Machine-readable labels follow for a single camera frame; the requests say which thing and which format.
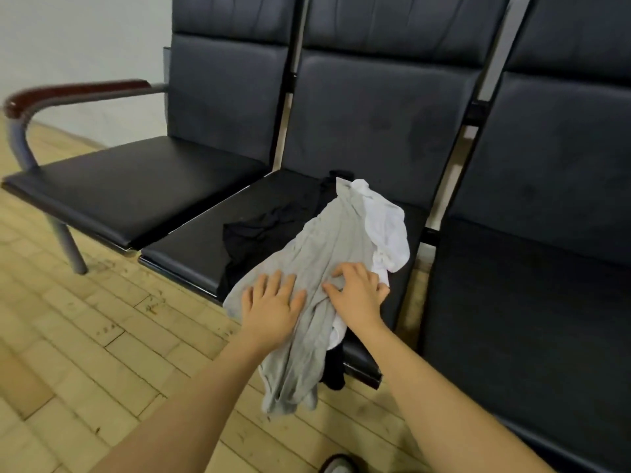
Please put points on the person's right hand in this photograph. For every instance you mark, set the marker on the person's right hand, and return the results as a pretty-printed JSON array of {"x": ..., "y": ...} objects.
[{"x": 357, "y": 295}]

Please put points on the person's right forearm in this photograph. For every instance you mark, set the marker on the person's right forearm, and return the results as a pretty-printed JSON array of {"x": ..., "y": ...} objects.
[{"x": 444, "y": 409}]

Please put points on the person's left hand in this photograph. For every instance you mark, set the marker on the person's left hand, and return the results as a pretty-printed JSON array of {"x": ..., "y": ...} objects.
[{"x": 271, "y": 312}]

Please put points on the pile of clothes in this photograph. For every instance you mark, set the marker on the pile of clothes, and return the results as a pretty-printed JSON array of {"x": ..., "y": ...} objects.
[{"x": 266, "y": 231}]

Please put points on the brown wooden bench armrest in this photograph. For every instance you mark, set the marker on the brown wooden bench armrest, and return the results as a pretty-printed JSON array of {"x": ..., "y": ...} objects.
[{"x": 69, "y": 95}]

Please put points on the person's left forearm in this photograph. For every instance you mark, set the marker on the person's left forearm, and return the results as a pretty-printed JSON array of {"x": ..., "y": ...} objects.
[{"x": 177, "y": 418}]

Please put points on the grey t-shirt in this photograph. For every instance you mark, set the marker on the grey t-shirt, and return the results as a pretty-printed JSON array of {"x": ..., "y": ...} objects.
[{"x": 315, "y": 251}]

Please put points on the grey metal bench leg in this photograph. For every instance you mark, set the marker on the grey metal bench leg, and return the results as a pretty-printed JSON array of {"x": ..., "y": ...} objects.
[{"x": 54, "y": 231}]

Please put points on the person's black shoe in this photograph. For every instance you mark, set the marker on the person's black shoe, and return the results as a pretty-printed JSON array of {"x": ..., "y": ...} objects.
[{"x": 340, "y": 464}]

